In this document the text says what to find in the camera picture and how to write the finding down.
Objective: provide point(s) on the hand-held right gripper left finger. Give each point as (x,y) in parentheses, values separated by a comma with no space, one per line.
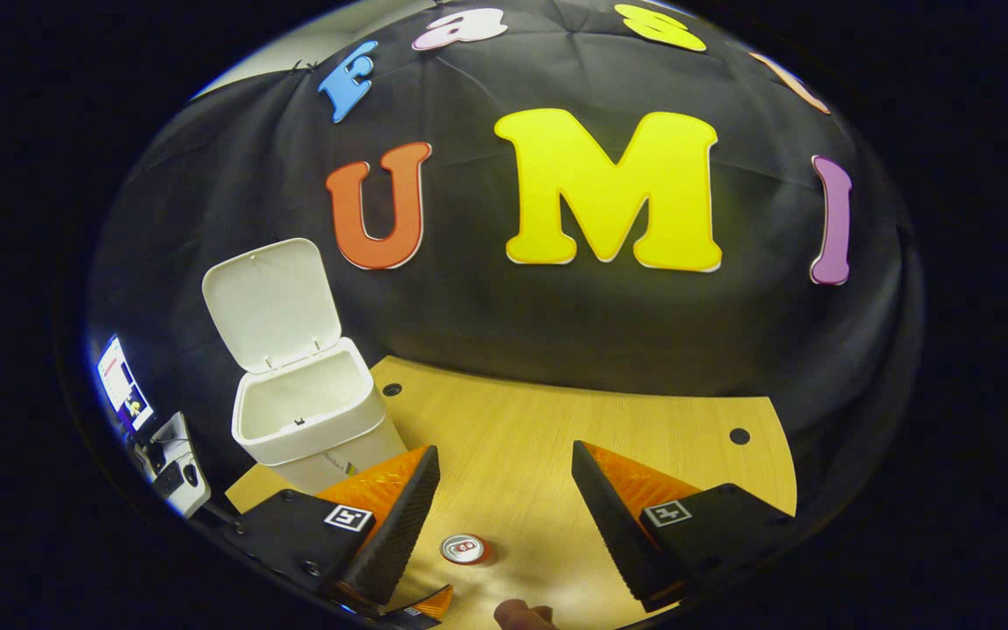
(399,525)

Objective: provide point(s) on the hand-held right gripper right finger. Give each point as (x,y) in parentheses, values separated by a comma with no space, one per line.
(613,525)

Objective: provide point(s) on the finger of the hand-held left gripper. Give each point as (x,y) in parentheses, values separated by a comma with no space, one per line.
(430,604)

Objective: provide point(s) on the red pop can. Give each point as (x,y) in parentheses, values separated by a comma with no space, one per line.
(467,549)

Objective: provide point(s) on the white desktop garbage bin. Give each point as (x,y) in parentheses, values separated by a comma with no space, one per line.
(311,420)

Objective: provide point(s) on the wooden desktop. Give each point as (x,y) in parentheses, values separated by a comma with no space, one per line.
(521,437)

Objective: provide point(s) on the black backdrop cloth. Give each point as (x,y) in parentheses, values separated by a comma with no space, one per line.
(513,324)

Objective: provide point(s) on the white and black device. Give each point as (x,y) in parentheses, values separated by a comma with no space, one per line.
(180,468)

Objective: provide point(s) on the lit computer screen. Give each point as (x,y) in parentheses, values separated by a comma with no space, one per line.
(125,389)

